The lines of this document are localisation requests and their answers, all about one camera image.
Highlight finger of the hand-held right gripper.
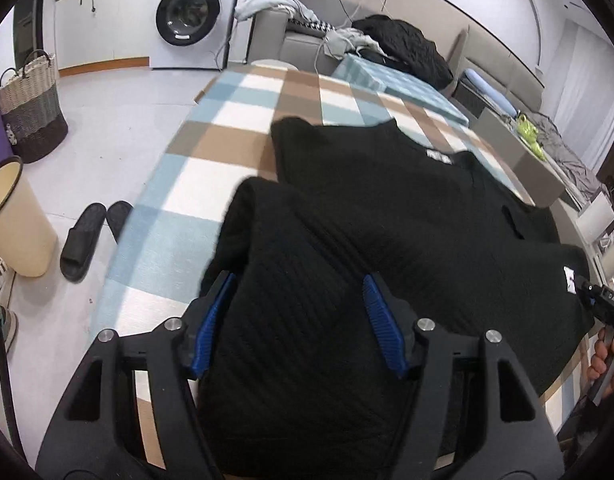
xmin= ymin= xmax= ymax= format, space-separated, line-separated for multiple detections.
xmin=571 ymin=276 xmax=600 ymax=311

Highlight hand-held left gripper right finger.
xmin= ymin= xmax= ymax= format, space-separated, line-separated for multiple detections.
xmin=362 ymin=272 xmax=568 ymax=480

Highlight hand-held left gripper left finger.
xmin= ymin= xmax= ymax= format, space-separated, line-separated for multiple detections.
xmin=34 ymin=271 xmax=238 ymax=480

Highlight black knit sweater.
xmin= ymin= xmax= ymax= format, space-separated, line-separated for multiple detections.
xmin=199 ymin=116 xmax=595 ymax=480

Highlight person's right forearm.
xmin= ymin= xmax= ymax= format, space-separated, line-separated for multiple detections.
xmin=557 ymin=390 xmax=614 ymax=466

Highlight grey bedding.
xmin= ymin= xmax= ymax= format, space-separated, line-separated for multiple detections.
xmin=530 ymin=110 xmax=610 ymax=206

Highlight black slipper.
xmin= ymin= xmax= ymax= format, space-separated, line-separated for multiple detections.
xmin=60 ymin=203 xmax=108 ymax=281
xmin=106 ymin=201 xmax=134 ymax=243

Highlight checkered blanket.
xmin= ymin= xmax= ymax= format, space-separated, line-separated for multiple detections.
xmin=89 ymin=66 xmax=588 ymax=480

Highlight green toy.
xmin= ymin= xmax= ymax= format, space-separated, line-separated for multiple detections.
xmin=516 ymin=114 xmax=545 ymax=161

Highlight cream trash bin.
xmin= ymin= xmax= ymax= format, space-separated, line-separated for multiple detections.
xmin=0 ymin=156 xmax=58 ymax=278

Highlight blue pillow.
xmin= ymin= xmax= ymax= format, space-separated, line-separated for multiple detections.
xmin=461 ymin=67 xmax=518 ymax=117

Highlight beige bed headboard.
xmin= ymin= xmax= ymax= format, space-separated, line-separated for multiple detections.
xmin=452 ymin=25 xmax=545 ymax=116

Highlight teal checkered small table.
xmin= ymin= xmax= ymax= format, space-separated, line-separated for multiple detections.
xmin=332 ymin=54 xmax=470 ymax=128

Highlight white round stool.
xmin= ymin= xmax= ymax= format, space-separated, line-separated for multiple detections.
xmin=250 ymin=59 xmax=299 ymax=72

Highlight woven laundry basket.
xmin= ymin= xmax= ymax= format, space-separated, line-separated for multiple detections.
xmin=0 ymin=50 xmax=68 ymax=165

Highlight black quilted jacket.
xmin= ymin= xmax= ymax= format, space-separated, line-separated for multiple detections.
xmin=352 ymin=15 xmax=454 ymax=90

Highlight white grey clothing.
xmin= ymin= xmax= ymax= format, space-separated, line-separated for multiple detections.
xmin=322 ymin=27 xmax=383 ymax=58

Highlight grey sofa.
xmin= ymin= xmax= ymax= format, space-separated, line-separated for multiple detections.
xmin=248 ymin=0 xmax=358 ymax=79

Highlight houndstooth pillow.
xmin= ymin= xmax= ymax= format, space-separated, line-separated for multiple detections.
xmin=287 ymin=16 xmax=335 ymax=37

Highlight white washing machine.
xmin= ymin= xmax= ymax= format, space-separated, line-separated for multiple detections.
xmin=149 ymin=0 xmax=246 ymax=71

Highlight white kitchen base cabinets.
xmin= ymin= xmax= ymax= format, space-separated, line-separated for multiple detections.
xmin=52 ymin=0 xmax=155 ymax=78

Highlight dark door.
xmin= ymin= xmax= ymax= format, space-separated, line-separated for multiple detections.
xmin=12 ymin=0 xmax=45 ymax=56

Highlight black cable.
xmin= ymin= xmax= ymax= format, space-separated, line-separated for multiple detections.
xmin=0 ymin=290 xmax=25 ymax=456

